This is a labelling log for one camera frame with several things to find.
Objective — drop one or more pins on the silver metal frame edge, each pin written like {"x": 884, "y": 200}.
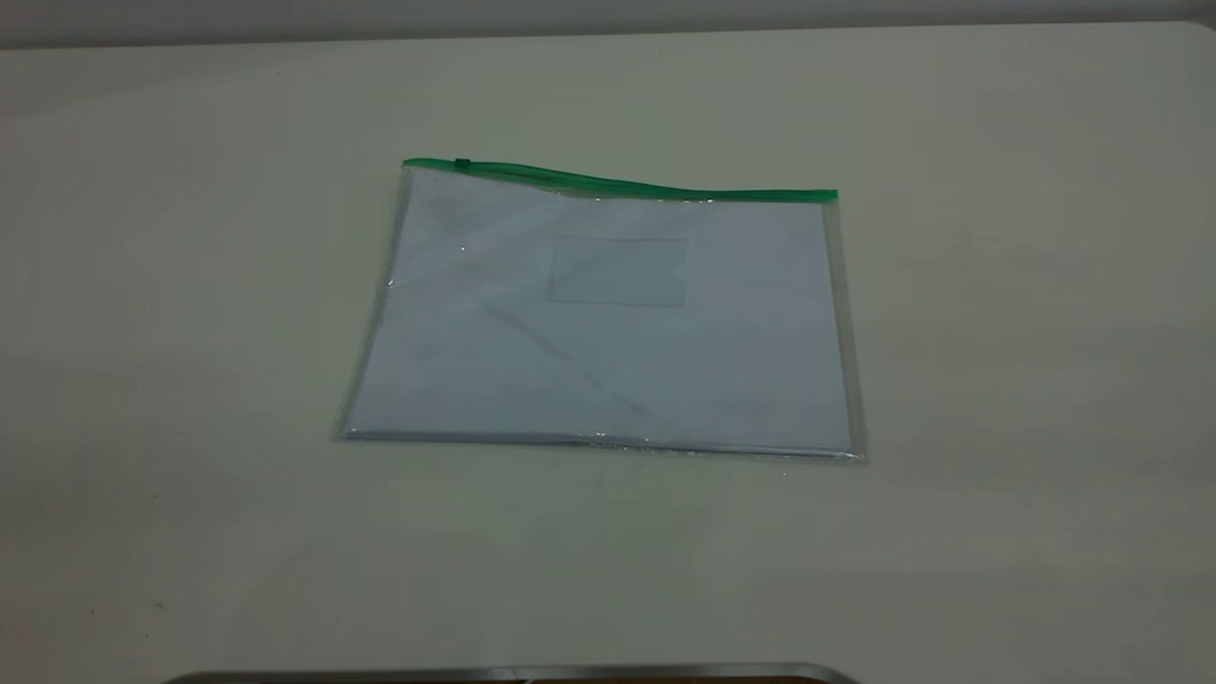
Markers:
{"x": 513, "y": 674}

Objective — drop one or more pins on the clear plastic zipper bag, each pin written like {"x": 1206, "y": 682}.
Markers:
{"x": 608, "y": 380}

